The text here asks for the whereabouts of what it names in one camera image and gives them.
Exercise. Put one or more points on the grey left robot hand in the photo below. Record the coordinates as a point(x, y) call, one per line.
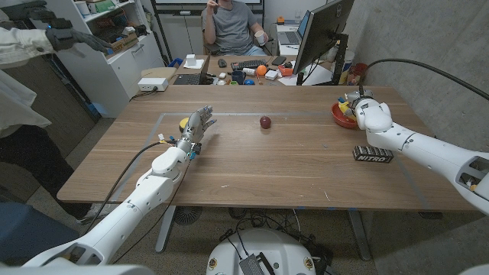
point(198, 124)

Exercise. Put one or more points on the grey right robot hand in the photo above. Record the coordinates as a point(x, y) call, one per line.
point(357, 95)

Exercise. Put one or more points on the yellow toy banana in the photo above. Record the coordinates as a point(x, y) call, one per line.
point(345, 108)

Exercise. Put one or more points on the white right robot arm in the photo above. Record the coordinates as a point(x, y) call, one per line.
point(420, 147)

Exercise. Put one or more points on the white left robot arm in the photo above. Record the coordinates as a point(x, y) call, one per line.
point(153, 187)

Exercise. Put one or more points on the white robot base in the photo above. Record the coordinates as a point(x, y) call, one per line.
point(267, 248)

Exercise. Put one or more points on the yellow round toy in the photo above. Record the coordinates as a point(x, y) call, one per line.
point(183, 124)

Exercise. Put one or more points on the red bowl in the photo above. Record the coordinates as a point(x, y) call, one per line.
point(340, 120)

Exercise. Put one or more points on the small blue bowl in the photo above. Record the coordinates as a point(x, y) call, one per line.
point(248, 82)

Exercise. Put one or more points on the dark purple ball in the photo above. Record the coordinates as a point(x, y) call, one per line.
point(265, 122)

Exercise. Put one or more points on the orange ball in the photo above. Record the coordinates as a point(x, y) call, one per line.
point(261, 70)

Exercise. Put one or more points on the white paper sheets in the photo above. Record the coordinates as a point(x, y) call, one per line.
point(317, 78)

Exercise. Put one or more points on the black laptop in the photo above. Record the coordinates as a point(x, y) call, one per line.
point(187, 79)

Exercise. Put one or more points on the white power strip box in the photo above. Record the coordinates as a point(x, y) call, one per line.
point(153, 84)

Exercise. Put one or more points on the dark blue mug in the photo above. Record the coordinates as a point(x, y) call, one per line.
point(237, 77)

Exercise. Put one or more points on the black Nitro bar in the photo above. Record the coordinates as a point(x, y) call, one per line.
point(372, 154)

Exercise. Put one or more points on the beige flat box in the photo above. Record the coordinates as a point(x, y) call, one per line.
point(160, 72)

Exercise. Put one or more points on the small white box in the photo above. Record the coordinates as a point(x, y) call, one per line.
point(190, 60)

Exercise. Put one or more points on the black computer mouse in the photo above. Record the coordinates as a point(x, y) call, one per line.
point(222, 63)

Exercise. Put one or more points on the blue plastic crate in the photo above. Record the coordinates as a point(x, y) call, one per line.
point(175, 63)

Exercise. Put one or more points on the black computer monitor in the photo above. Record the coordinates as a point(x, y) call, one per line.
point(321, 34)

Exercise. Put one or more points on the white tube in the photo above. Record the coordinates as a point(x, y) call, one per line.
point(248, 71)

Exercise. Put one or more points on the red orange desk object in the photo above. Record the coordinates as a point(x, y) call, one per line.
point(285, 71)

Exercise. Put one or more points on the black keyboard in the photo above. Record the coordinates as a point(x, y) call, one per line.
point(248, 64)

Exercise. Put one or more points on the black phone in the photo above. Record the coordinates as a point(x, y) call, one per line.
point(278, 60)

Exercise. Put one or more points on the silver laptop blue screen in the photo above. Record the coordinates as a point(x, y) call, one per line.
point(292, 37)

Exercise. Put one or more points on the white square box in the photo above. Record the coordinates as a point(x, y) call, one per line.
point(271, 75)

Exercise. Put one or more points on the white shelf cabinet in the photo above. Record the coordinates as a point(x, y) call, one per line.
point(126, 68)

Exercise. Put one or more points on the seated person grey shirt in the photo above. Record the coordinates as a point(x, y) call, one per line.
point(233, 26)

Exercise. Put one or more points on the white cup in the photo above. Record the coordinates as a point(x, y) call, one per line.
point(260, 37)

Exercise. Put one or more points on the grey table leg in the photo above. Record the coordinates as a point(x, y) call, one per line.
point(359, 233)
point(166, 229)

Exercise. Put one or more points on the cardboard box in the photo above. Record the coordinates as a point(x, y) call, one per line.
point(120, 45)

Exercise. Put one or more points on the black glove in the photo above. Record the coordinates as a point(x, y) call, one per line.
point(26, 9)
point(72, 37)

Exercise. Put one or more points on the white shelf container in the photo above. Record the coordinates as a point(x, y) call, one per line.
point(82, 7)

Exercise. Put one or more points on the standing person white jacket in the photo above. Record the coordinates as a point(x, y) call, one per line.
point(15, 103)

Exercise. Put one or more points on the dark blue seat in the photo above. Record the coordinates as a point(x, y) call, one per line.
point(26, 233)

